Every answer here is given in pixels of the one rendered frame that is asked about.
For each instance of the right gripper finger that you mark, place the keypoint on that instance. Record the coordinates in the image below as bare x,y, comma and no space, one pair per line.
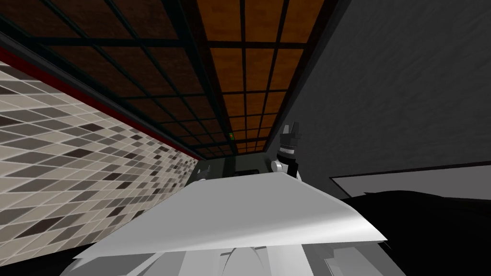
295,128
285,129

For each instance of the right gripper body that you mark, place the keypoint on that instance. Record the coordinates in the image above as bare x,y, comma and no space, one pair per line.
290,138

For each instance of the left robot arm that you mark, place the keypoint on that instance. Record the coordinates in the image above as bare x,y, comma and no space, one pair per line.
201,174

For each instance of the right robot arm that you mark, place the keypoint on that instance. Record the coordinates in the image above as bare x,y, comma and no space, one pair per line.
287,163

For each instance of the orange brown gridded door leaf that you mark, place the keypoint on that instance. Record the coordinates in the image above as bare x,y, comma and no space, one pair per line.
257,65

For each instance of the dark brown gridded door leaf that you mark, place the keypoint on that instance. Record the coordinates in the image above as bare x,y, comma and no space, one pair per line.
126,65

